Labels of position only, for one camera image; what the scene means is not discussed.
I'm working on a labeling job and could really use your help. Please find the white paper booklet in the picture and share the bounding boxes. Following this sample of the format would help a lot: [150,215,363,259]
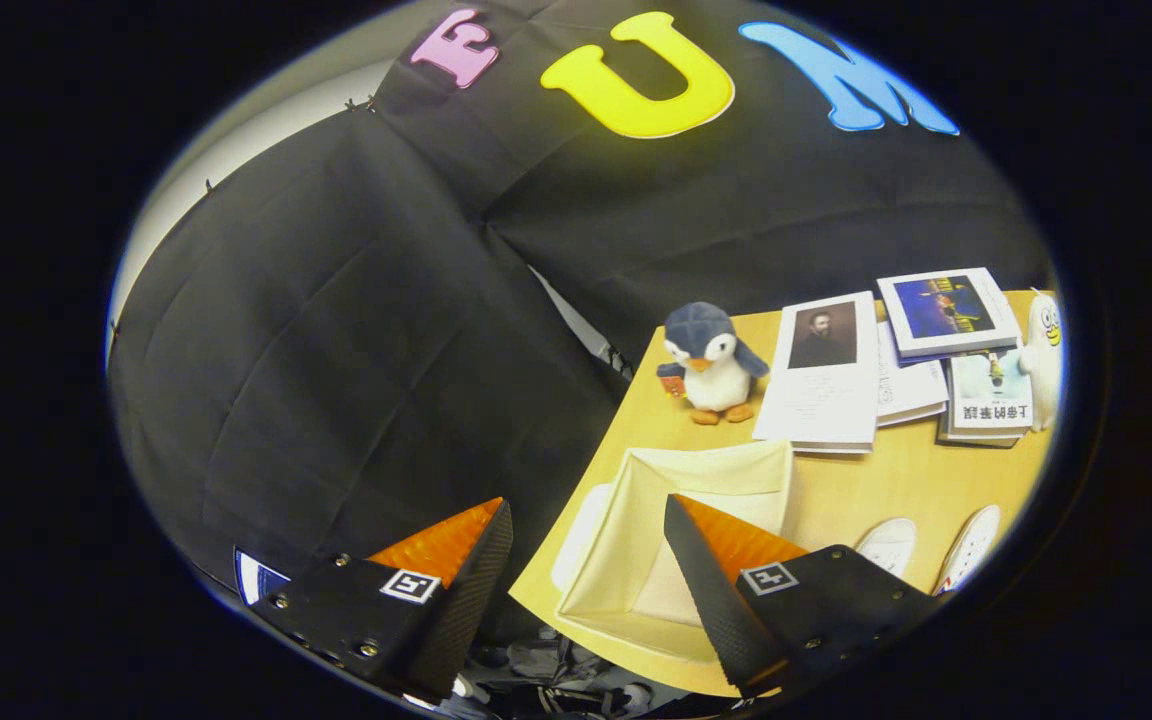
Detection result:
[874,320,950,428]

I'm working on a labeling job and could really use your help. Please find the beige fabric storage box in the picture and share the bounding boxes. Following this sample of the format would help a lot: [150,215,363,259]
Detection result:
[548,440,797,663]

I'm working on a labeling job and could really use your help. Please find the pale green cover book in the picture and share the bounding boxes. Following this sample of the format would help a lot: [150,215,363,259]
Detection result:
[938,345,1035,449]

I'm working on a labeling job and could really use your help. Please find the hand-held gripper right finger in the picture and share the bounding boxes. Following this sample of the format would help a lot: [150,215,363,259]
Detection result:
[663,493,942,698]

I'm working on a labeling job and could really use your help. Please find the blue picture cover book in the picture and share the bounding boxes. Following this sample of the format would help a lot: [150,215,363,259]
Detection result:
[878,267,1022,361]

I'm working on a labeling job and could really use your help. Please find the penguin plush toy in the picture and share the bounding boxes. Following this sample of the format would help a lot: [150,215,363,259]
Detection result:
[656,302,770,426]

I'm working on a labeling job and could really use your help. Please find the portrait cover book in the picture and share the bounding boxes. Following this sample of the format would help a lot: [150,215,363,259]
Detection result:
[753,291,880,454]

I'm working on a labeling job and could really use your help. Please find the white canvas shoe striped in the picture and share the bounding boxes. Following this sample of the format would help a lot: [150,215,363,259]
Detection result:
[854,517,919,579]
[934,505,1003,598]

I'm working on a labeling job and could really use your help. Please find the white duck plush toy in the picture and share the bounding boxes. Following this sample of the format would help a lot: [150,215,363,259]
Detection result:
[1019,290,1065,433]

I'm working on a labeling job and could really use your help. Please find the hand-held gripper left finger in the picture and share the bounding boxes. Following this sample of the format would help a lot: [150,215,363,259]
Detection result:
[248,497,515,701]

